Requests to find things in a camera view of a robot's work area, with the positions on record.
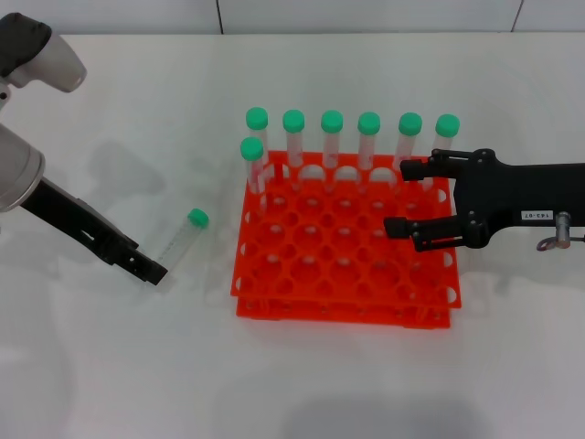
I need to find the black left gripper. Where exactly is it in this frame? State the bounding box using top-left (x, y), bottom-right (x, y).
top-left (20, 177), bottom-right (170, 288)

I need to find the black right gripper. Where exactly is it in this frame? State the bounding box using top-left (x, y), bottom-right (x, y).
top-left (383, 148), bottom-right (585, 254)

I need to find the clear test tube green cap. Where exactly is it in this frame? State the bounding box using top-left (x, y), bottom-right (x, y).
top-left (357, 112), bottom-right (382, 193)
top-left (154, 208), bottom-right (210, 275)
top-left (282, 109), bottom-right (306, 191)
top-left (240, 136), bottom-right (269, 216)
top-left (392, 112), bottom-right (423, 184)
top-left (245, 107), bottom-right (271, 184)
top-left (422, 113), bottom-right (461, 191)
top-left (320, 109), bottom-right (345, 193)

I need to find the orange test tube rack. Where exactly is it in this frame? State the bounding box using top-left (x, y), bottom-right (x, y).
top-left (229, 150), bottom-right (463, 330)

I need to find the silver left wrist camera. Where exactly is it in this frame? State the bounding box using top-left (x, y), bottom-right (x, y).
top-left (0, 12), bottom-right (88, 94)

